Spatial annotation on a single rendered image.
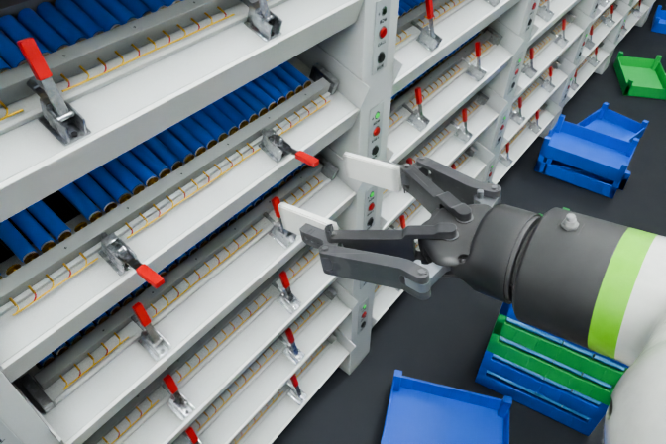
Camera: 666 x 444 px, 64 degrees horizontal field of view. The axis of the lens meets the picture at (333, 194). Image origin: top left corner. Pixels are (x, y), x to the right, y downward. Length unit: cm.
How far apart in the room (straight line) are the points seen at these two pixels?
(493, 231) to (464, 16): 84
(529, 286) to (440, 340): 125
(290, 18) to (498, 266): 44
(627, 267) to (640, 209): 187
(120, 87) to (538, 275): 44
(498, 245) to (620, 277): 8
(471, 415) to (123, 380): 98
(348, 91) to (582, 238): 57
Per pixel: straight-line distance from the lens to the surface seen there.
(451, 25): 117
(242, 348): 102
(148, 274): 63
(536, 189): 218
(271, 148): 77
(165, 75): 61
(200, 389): 99
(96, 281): 67
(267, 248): 90
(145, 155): 74
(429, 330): 165
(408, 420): 150
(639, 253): 40
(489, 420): 154
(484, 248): 42
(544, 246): 40
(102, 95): 59
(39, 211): 70
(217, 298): 85
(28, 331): 66
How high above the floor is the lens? 136
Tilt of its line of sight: 42 degrees down
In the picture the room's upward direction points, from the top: straight up
